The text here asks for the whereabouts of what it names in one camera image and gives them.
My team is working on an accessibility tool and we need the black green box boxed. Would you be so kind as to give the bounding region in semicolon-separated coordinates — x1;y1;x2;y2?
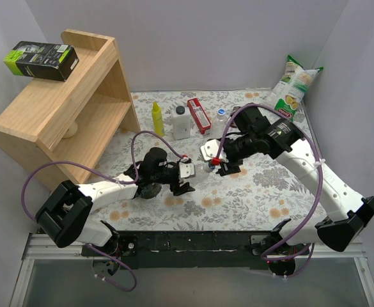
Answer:
3;41;79;82

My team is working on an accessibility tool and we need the clear plastic bottle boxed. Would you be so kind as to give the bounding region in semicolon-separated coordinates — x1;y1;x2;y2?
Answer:
189;163;214;184
210;109;228;139

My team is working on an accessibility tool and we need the cream object under shelf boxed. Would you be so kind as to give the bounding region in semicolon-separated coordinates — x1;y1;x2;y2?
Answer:
63;122;78;139

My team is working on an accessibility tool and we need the red toothpaste box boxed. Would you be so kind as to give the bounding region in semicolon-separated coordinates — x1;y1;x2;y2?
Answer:
187;98;211;135

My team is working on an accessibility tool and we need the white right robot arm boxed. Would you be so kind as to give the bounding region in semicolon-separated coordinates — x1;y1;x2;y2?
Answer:
201;104;374;256

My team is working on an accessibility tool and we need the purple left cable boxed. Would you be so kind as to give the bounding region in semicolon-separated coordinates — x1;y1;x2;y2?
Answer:
20;130;187;292

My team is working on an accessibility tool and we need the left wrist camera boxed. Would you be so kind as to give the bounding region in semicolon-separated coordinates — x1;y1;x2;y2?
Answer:
178;155;196;179

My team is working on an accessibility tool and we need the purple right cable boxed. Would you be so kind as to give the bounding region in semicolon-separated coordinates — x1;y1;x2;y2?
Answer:
217;102;323;278

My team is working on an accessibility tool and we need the wooden shelf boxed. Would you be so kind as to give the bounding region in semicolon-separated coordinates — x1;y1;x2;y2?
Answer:
0;29;140;189

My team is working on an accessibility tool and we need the yellow squeeze bottle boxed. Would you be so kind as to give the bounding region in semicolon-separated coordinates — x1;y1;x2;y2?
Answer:
152;101;165;137

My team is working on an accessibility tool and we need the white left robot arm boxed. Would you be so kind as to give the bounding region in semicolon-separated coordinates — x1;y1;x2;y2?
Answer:
35;147;196;256

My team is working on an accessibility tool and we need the white bottle black cap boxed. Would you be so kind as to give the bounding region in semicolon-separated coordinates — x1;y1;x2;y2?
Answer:
171;106;192;140

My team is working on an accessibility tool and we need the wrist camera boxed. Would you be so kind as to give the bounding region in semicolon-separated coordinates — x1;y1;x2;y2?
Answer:
199;139;228;165
178;155;196;179

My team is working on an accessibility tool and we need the purple cable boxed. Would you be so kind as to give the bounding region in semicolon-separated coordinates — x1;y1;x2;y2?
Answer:
20;130;187;292
217;102;323;278

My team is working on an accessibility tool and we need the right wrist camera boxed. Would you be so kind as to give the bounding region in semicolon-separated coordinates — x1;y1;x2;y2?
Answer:
199;139;228;165

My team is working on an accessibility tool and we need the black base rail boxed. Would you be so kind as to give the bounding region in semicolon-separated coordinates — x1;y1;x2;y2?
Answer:
81;230;311;271

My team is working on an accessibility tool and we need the floral table mat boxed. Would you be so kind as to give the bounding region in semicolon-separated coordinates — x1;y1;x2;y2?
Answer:
91;89;315;231

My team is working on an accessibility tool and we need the green chips bag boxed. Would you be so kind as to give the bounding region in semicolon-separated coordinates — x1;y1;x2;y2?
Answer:
266;55;323;120

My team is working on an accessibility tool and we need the brown snack bar wrapper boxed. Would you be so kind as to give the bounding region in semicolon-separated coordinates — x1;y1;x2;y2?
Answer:
230;106;241;116

